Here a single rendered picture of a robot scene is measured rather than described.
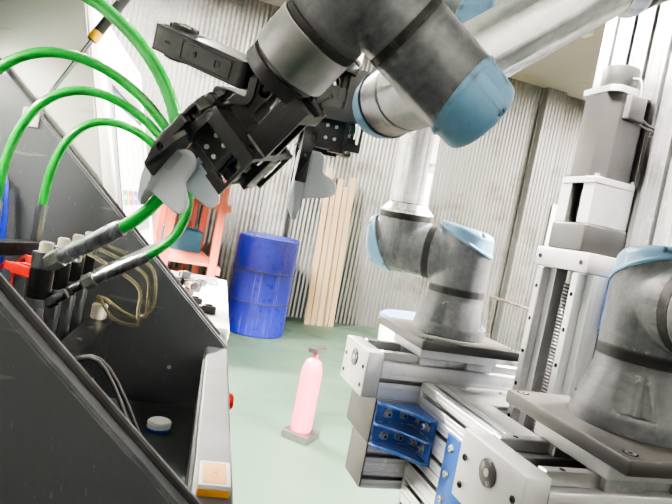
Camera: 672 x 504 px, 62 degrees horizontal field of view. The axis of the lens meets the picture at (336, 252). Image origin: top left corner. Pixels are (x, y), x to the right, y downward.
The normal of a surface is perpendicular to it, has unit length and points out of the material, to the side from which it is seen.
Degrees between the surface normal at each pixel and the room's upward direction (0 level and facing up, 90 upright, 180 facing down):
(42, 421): 90
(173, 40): 105
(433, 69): 114
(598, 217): 90
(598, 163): 90
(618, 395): 72
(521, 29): 87
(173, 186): 101
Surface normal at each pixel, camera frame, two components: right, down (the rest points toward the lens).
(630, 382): -0.54, -0.37
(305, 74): 0.12, 0.71
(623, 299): -0.95, -0.18
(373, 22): -0.30, 0.58
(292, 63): -0.10, 0.55
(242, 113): -0.43, 0.18
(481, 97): 0.16, 0.23
